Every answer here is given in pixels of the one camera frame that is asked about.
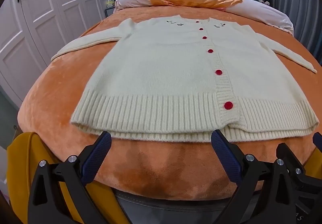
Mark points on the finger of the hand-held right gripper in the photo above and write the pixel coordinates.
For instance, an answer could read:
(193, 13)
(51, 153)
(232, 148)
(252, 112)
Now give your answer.
(317, 140)
(289, 151)

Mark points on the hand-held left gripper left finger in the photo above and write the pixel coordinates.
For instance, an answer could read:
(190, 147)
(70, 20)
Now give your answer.
(96, 153)

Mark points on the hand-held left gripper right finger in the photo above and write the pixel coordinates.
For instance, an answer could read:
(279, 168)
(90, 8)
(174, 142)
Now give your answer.
(226, 156)

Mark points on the white knit cardigan red buttons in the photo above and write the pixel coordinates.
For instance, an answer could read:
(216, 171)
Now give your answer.
(161, 75)

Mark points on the orange plush blanket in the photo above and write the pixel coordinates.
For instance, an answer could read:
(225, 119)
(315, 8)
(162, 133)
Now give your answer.
(151, 163)

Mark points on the person's yellow clothing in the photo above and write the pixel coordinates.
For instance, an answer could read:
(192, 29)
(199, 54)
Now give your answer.
(20, 156)

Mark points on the grey bed base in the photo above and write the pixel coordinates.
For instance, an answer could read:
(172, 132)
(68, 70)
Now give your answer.
(163, 210)

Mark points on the white duvet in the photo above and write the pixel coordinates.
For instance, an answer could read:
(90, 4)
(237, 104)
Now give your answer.
(261, 12)

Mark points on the white wardrobe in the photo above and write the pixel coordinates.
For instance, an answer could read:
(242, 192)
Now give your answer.
(50, 12)

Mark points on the tissue box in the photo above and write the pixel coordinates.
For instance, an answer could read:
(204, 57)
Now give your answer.
(109, 3)

